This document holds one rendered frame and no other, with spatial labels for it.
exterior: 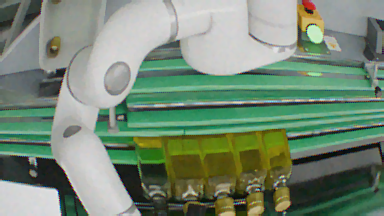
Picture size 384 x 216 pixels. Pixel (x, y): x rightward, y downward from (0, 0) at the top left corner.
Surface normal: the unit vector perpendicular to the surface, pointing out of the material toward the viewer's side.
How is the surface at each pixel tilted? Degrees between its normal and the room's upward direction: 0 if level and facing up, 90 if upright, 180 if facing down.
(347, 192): 90
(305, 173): 90
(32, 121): 90
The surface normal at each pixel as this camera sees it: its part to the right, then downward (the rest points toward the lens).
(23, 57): 0.12, 0.65
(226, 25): 0.34, 0.56
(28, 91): 0.05, -0.77
